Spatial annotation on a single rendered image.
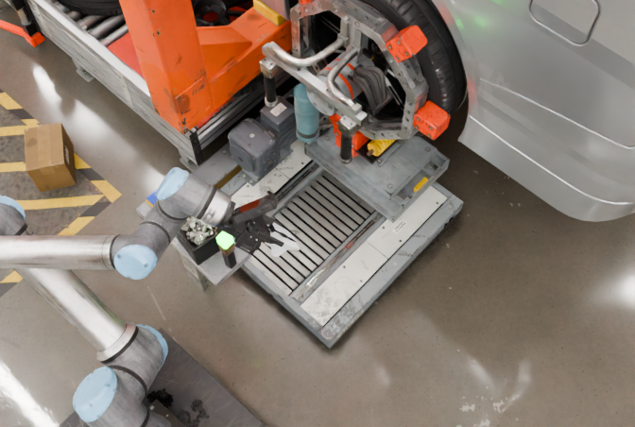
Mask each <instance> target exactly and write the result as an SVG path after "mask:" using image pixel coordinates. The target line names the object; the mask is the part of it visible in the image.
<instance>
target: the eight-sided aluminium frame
mask: <svg viewBox="0 0 635 427"><path fill-rule="evenodd" d="M326 10H330V11H331V12H332V13H334V14H335V15H337V16H338V17H340V18H341V19H344V20H345V21H347V22H348V23H349V24H350V25H352V26H354V27H355V28H358V29H359V30H361V31H362V33H364V34H365V35H367V36H368V37H370V38H371V39H373V40H374V41H375V42H376V43H377V44H378V46H379V48H380V49H381V51H382V53H383V54H384V56H385V58H386V60H387V62H388V64H389V65H390V67H391V69H392V71H393V72H394V74H395V76H396V77H397V79H398V80H399V82H400V83H401V85H402V87H403V89H404V91H405V94H406V98H405V104H404V110H403V120H385V121H380V120H377V119H376V118H374V117H373V116H372V115H369V121H368V122H367V123H366V124H365V125H364V126H363V127H362V128H360V129H359V131H360V132H362V133H363V134H364V136H366V137H368V138H370V139H371V140H397V139H403V140H405V139H410V138H411V137H412V136H413V135H414V134H416V133H417V132H418V131H419V130H418V129H416V128H414V127H413V120H414V115H415V112H416V111H417V110H418V109H419V108H420V107H422V106H423V105H424V104H425V103H426V98H427V94H428V93H429V90H428V89H429V86H428V84H427V82H426V78H425V77H423V75H422V73H421V72H420V69H419V67H418V66H417V64H416V62H415V61H414V59H413V58H412V57H411V58H409V59H406V60H403V61H401V62H397V61H396V60H395V59H394V58H393V56H392V55H391V53H390V52H389V51H388V49H387V48H386V43H387V42H389V41H390V40H391V39H392V38H393V37H394V36H395V35H397V34H398V33H399V30H398V29H397V28H396V27H395V25H393V24H392V23H391V22H390V21H389V20H388V19H385V18H384V17H382V16H380V15H379V14H377V13H376V12H374V11H373V10H371V9H369V8H368V7H366V6H365V5H363V4H362V3H360V2H359V1H357V0H314V1H313V2H311V3H308V4H304V5H301V4H300V3H298V4H297V5H296V6H295V7H293V8H292V9H291V10H290V15H289V16H290V18H291V35H292V49H291V50H292V52H293V56H294V57H296V58H299V59H307V58H310V57H312V56H314V55H315V54H316V53H315V52H314V50H313V47H312V25H311V15H314V14H317V13H320V12H323V11H326ZM355 12H356V13H355ZM357 13H358V14H359V15H358V14H357ZM360 15H361V16H362V17H361V16H360ZM363 17H364V18H365V19H364V18H363ZM366 19H367V20H366ZM312 67H313V68H314V69H313V68H312ZM302 68H304V69H305V70H306V71H308V72H309V73H311V74H312V75H313V76H316V73H317V74H318V73H319V72H320V71H321V70H322V69H323V68H324V67H323V65H322V64H321V62H318V63H316V64H313V65H312V66H307V67H302ZM314 70H315V71H316V73H315V71H314Z"/></svg>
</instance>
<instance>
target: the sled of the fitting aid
mask: <svg viewBox="0 0 635 427"><path fill-rule="evenodd" d="M328 129H329V128H322V129H321V130H320V131H319V136H318V138H319V137H320V136H321V135H322V134H324V133H325V132H326V131H327V130H328ZM318 138H317V139H316V140H315V141H314V142H311V143H305V144H304V153H305V155H307V156H308V157H309V158H310V159H312V160H313V161H314V162H316V163H317V164H318V165H320V166H321V167H322V168H323V169H325V170H326V171H327V172H329V173H330V174H331V175H332V176H334V177H335V178H336V179H338V180H339V181H340V182H342V183H343V184H344V185H345V186H347V187H348V188H349V189H350V190H352V191H353V192H354V193H356V194H357V195H358V196H360V197H361V198H362V199H363V200H365V201H366V202H367V203H368V204H369V205H370V206H371V207H373V208H374V209H375V210H376V211H378V212H379V213H380V214H382V215H383V216H384V217H386V218H387V219H388V220H389V221H391V222H392V223H394V222H395V221H396V220H397V219H398V218H399V217H400V216H401V215H402V214H403V213H404V212H405V211H406V210H407V209H408V208H409V207H410V206H411V205H412V204H413V203H414V202H415V201H416V200H417V199H418V198H419V197H420V196H421V195H422V194H423V193H424V192H425V191H426V190H427V189H428V188H429V187H430V186H431V185H432V184H433V183H434V182H435V181H436V180H437V179H438V178H439V177H440V176H441V175H442V174H443V173H444V172H445V171H446V170H447V168H448V165H449V161H450V159H449V158H447V157H446V156H445V155H443V154H442V153H441V152H439V151H437V155H436V156H435V157H434V158H433V159H432V160H431V161H430V162H429V163H427V164H426V165H425V166H424V167H423V168H422V169H421V171H420V172H419V173H418V174H417V175H416V176H415V177H414V178H413V179H412V180H410V181H409V182H408V183H407V184H406V185H405V186H404V188H403V189H402V190H401V191H400V192H399V193H398V194H397V195H395V196H394V197H393V198H392V199H391V200H389V199H388V198H387V197H385V196H384V195H382V194H381V193H380V192H378V191H377V190H376V189H375V188H373V187H372V186H371V185H369V184H368V183H367V182H366V181H364V180H363V179H361V178H360V177H359V176H357V175H356V174H355V173H354V172H352V170H351V169H349V168H348V167H347V166H345V165H344V164H343V163H341V162H340V161H339V160H337V159H336V158H335V157H334V156H332V155H331V154H330V153H328V152H327V151H326V150H324V149H323V148H322V147H321V146H319V145H318Z"/></svg>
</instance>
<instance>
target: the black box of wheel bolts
mask: <svg viewBox="0 0 635 427"><path fill-rule="evenodd" d="M216 228H217V226H216V227H212V226H210V225H208V224H206V223H204V222H202V221H200V220H198V219H196V218H194V217H193V216H192V215H189V217H188V218H187V220H186V221H185V223H184V224H183V226H182V227H181V229H180V231H179V233H178V235H177V236H176V238H177V239H178V240H179V242H180V243H181V245H182V246H183V247H184V248H185V250H186V251H187V252H188V254H189V256H191V257H192V259H193V260H194V261H195V263H196V264H197V265H200V264H202V263H203V262H205V261H206V260H208V259H209V258H210V257H212V256H213V255H215V254H216V253H217V252H218V251H220V250H219V247H218V243H217V241H216V236H218V235H219V234H220V233H221V232H222V231H221V232H220V233H218V232H216V231H215V229H216Z"/></svg>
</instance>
